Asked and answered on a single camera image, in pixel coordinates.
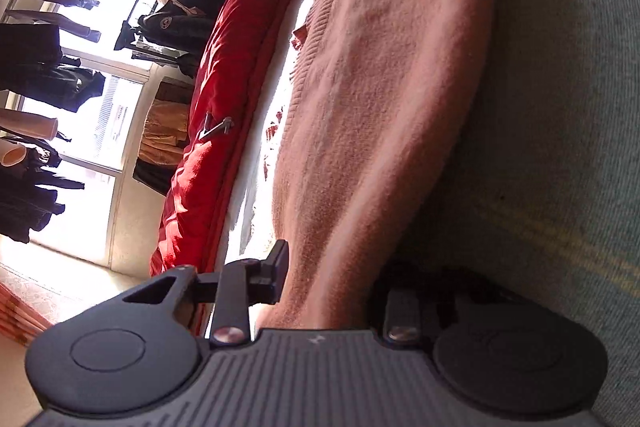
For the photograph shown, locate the dark jacket with round patch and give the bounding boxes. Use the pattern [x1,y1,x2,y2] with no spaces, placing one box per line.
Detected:
[114,0,216,75]

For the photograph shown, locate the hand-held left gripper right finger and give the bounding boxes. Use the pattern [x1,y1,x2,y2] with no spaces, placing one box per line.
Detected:
[385,287,423,344]

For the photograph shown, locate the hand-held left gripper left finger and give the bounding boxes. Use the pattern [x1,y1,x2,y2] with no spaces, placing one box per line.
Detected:
[122,239,291,349]

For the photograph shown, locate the grey metal tool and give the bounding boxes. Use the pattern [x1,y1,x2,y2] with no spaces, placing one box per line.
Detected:
[199,112,235,142]

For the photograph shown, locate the row of hanging dark laundry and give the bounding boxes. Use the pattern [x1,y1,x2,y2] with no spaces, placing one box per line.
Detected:
[0,0,121,245]

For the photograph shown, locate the orange draped garment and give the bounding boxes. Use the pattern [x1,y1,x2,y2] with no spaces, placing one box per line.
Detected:
[137,99,191,165]

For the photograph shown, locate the red quilt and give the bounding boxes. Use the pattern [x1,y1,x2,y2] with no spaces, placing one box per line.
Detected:
[149,0,333,278]

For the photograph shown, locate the orange knit sweater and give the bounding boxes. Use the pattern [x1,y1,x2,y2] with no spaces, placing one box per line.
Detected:
[255,0,496,330]

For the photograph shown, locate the wooden chair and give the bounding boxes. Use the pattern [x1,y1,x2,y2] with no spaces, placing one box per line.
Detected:
[132,77,196,195]

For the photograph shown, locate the pink curtain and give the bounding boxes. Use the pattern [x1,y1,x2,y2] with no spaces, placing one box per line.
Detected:
[0,262,61,348]

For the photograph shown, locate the black draped garment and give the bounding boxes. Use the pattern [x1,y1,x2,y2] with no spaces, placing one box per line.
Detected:
[132,157,176,195]

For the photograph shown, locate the beige hanging garment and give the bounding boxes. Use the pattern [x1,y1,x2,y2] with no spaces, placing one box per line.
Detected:
[152,0,206,18]

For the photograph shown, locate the window with white frame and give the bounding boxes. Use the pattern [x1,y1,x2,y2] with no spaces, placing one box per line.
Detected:
[0,0,226,268]

